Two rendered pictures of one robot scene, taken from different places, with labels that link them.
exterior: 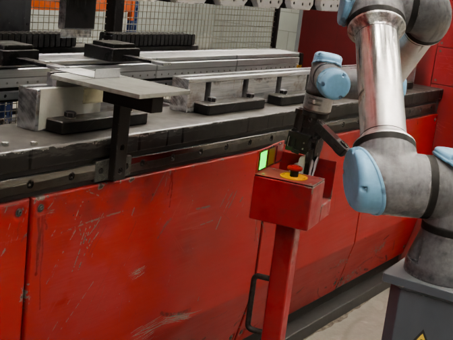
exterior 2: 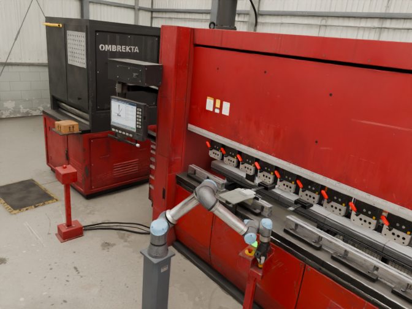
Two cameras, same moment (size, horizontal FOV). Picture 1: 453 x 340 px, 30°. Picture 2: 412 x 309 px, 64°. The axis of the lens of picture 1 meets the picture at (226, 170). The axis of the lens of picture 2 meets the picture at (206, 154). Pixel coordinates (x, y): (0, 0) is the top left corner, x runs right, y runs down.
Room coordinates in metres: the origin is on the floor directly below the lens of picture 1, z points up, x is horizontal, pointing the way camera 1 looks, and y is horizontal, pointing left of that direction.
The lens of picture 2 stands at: (2.24, -2.27, 2.22)
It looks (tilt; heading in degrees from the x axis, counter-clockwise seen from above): 19 degrees down; 104
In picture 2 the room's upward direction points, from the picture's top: 6 degrees clockwise
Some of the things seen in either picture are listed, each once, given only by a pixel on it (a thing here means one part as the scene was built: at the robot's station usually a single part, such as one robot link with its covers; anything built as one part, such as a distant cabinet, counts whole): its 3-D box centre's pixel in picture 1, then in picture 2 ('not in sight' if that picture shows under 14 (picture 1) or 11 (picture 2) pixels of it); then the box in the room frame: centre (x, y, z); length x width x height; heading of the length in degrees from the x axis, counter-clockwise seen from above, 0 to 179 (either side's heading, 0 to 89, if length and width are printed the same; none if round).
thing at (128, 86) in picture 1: (120, 84); (236, 195); (1.90, 0.26, 1.00); 0.26 x 0.18 x 0.01; 57
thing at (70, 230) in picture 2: not in sight; (67, 202); (0.07, 0.46, 0.41); 0.25 x 0.20 x 0.83; 57
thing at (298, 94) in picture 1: (297, 97); (353, 266); (2.80, -0.21, 0.89); 0.30 x 0.05 x 0.03; 147
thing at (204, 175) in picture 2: not in sight; (206, 177); (1.52, 0.68, 0.92); 0.50 x 0.06 x 0.10; 147
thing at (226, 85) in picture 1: (319, 81); (399, 281); (3.04, -0.30, 0.92); 1.67 x 0.06 x 0.10; 147
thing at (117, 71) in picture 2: not in sight; (133, 105); (0.70, 0.71, 1.53); 0.51 x 0.25 x 0.85; 161
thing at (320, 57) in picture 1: (324, 74); (265, 227); (2.19, -0.22, 1.04); 0.09 x 0.08 x 0.11; 6
